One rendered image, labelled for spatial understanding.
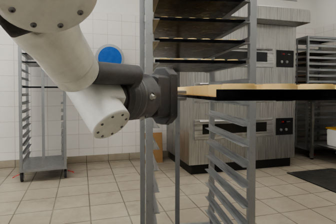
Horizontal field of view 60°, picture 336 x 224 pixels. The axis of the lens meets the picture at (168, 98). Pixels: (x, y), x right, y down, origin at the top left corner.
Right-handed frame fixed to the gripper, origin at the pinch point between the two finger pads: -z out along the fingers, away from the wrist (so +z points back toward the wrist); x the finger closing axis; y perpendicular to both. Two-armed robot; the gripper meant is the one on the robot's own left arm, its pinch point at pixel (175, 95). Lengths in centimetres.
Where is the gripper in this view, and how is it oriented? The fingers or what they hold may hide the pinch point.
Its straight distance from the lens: 66.0
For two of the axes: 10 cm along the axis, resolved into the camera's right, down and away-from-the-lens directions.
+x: 0.0, -10.0, -0.3
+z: -6.1, 0.2, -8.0
